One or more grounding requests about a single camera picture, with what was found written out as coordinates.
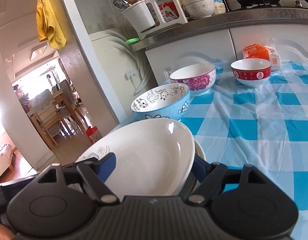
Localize white stacked bowls on counter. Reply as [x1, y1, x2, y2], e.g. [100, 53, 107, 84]
[182, 0, 215, 19]

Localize blue checkered tablecloth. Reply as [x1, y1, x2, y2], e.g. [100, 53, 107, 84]
[182, 61, 308, 239]

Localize wooden dining chair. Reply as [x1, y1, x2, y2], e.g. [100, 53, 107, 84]
[28, 89, 68, 147]

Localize white ceramic plate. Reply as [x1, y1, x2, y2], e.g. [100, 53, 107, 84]
[78, 118, 195, 199]

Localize blue cartoon bowl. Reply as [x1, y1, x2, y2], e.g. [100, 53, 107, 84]
[131, 83, 190, 121]

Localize orange tissue pack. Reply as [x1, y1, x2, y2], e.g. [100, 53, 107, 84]
[242, 38, 281, 71]

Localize gas stove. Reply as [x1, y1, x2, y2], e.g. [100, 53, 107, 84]
[229, 0, 308, 11]

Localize green clip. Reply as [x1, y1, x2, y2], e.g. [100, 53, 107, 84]
[125, 37, 140, 45]

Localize white utensil cup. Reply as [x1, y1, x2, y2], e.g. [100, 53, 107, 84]
[121, 0, 155, 33]

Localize pink floral bowl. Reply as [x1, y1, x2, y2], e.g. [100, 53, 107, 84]
[169, 63, 216, 97]

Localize yellow hanging towel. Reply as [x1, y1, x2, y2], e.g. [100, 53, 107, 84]
[36, 0, 67, 50]

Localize white condiment rack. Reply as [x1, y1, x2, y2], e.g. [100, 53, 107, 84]
[138, 0, 188, 40]

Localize red plastic bag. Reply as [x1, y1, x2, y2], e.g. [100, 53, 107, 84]
[86, 126, 102, 144]

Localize small patterned cup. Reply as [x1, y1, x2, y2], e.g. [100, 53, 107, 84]
[213, 0, 226, 15]

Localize red white bowl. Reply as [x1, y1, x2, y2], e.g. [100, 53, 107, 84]
[230, 58, 271, 88]

